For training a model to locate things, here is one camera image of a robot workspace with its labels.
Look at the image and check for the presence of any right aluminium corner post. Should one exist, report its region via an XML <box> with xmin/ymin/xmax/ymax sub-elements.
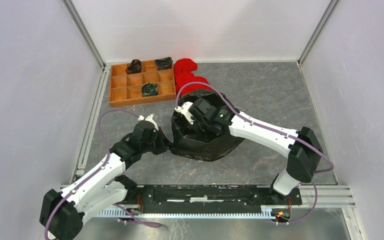
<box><xmin>297</xmin><ymin>0</ymin><xmax>340</xmax><ymax>68</ymax></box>

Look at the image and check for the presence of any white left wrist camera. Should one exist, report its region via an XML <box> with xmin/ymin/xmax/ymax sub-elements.
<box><xmin>137</xmin><ymin>113</ymin><xmax>159</xmax><ymax>131</ymax></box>

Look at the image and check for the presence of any black green bag roll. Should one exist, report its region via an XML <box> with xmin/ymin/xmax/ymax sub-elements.
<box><xmin>141</xmin><ymin>82</ymin><xmax>158</xmax><ymax>97</ymax></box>

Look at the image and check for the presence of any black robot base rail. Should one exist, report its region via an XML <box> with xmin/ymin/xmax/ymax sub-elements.
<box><xmin>115</xmin><ymin>175</ymin><xmax>303</xmax><ymax>214</ymax></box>

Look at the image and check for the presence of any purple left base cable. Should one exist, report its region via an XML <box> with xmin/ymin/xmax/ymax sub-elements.
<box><xmin>114</xmin><ymin>202</ymin><xmax>164</xmax><ymax>229</ymax></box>

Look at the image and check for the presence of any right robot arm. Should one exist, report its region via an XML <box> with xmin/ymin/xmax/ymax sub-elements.
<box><xmin>175</xmin><ymin>97</ymin><xmax>323</xmax><ymax>204</ymax></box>

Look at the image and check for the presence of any wooden compartment tray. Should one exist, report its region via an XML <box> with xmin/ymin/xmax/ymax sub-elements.
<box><xmin>108</xmin><ymin>60</ymin><xmax>177</xmax><ymax>108</ymax></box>

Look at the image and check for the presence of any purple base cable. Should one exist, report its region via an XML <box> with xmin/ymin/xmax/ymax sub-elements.
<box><xmin>276</xmin><ymin>182</ymin><xmax>319</xmax><ymax>226</ymax></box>
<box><xmin>114</xmin><ymin>202</ymin><xmax>164</xmax><ymax>229</ymax></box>

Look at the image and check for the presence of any aluminium corner post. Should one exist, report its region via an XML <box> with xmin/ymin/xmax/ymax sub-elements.
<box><xmin>297</xmin><ymin>0</ymin><xmax>340</xmax><ymax>68</ymax></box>
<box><xmin>62</xmin><ymin>0</ymin><xmax>106</xmax><ymax>69</ymax></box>

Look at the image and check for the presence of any black bag roll left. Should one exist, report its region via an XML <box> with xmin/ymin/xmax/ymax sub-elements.
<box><xmin>125</xmin><ymin>59</ymin><xmax>142</xmax><ymax>75</ymax></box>

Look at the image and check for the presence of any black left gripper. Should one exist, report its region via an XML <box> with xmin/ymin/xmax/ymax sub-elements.
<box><xmin>141</xmin><ymin>126</ymin><xmax>175</xmax><ymax>155</ymax></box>

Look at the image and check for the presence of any white slotted cable duct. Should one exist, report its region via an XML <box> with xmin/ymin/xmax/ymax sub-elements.
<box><xmin>95</xmin><ymin>206</ymin><xmax>290</xmax><ymax>220</ymax></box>

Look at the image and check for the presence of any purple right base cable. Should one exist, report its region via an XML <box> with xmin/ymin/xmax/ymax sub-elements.
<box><xmin>276</xmin><ymin>182</ymin><xmax>319</xmax><ymax>226</ymax></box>

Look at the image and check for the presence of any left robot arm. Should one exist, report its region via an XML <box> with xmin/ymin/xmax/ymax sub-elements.
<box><xmin>39</xmin><ymin>118</ymin><xmax>168</xmax><ymax>240</ymax></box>

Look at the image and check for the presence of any black bag roll right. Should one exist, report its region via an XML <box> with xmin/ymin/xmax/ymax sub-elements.
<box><xmin>154</xmin><ymin>57</ymin><xmax>173</xmax><ymax>71</ymax></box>

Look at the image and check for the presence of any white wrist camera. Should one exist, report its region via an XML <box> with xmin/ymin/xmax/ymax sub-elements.
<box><xmin>174</xmin><ymin>101</ymin><xmax>195</xmax><ymax>125</ymax></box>
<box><xmin>137</xmin><ymin>113</ymin><xmax>159</xmax><ymax>131</ymax></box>

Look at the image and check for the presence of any black plastic trash bag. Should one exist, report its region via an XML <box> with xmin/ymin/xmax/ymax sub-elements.
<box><xmin>170</xmin><ymin>89</ymin><xmax>245</xmax><ymax>162</ymax></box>

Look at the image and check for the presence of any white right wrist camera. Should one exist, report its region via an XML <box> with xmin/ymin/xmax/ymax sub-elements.
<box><xmin>174</xmin><ymin>101</ymin><xmax>195</xmax><ymax>125</ymax></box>

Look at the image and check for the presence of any left aluminium corner post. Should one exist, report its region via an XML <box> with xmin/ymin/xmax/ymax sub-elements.
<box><xmin>62</xmin><ymin>0</ymin><xmax>106</xmax><ymax>69</ymax></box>

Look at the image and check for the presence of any red cloth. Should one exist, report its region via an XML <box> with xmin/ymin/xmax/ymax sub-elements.
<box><xmin>173</xmin><ymin>58</ymin><xmax>212</xmax><ymax>96</ymax></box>

